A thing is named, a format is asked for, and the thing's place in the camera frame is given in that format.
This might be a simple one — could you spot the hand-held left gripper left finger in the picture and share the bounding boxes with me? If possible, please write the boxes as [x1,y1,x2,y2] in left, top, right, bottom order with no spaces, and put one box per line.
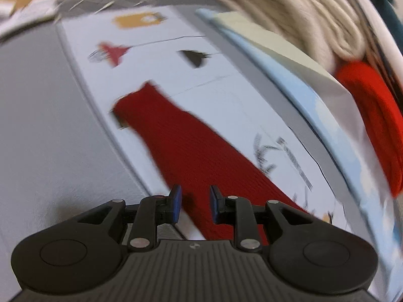
[76,185,182,253]

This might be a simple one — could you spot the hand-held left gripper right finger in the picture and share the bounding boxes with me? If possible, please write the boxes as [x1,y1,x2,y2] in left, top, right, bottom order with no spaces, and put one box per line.
[210,185,315,253]

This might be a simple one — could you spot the dark red knitted sweater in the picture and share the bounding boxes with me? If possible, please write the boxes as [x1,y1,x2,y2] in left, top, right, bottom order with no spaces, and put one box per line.
[110,80,311,246]

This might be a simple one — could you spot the light blue duvet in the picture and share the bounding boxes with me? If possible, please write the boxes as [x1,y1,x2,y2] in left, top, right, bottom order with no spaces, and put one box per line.
[195,8,403,302]

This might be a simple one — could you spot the grey printed bed sheet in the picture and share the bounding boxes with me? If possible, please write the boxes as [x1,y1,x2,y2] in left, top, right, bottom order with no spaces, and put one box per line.
[0,0,350,302]

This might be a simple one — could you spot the bright red folded blanket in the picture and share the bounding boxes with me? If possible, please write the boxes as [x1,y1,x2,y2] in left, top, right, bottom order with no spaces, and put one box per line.
[335,60,403,197]

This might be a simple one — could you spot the cream folded blanket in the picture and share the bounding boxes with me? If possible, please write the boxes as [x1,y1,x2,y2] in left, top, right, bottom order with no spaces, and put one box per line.
[217,0,369,62]

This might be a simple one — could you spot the dark teal object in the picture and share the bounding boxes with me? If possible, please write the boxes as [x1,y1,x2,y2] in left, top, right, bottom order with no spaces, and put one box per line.
[376,0,403,30]

